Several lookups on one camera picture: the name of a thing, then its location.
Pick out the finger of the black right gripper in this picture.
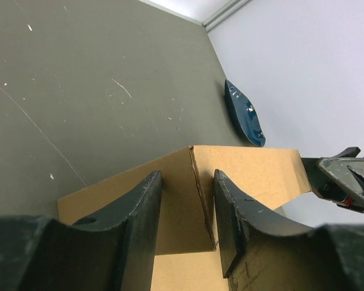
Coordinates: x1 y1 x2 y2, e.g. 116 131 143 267
302 147 364 213

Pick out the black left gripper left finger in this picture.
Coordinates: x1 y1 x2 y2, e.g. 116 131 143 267
0 171 162 290

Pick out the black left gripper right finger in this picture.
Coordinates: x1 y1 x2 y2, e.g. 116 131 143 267
214 170 364 290

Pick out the brown cardboard box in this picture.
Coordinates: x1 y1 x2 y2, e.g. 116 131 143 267
57 145 311 290

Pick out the blue leaf-shaped dish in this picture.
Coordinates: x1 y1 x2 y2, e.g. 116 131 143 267
224 79 266 147

